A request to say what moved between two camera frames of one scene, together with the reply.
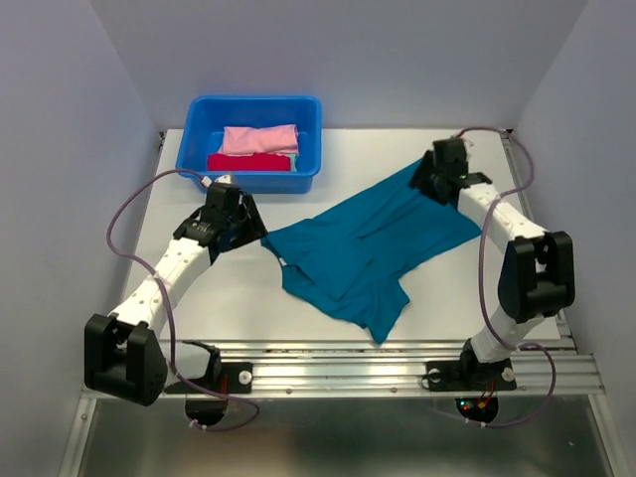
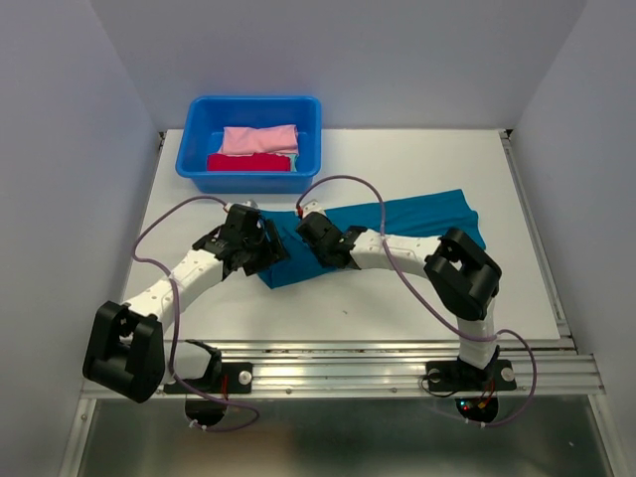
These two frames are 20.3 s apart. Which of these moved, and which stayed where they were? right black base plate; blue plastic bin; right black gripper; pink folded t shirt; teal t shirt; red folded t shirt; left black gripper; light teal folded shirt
Moved: left black gripper; right black gripper; teal t shirt
Stayed: light teal folded shirt; pink folded t shirt; blue plastic bin; red folded t shirt; right black base plate
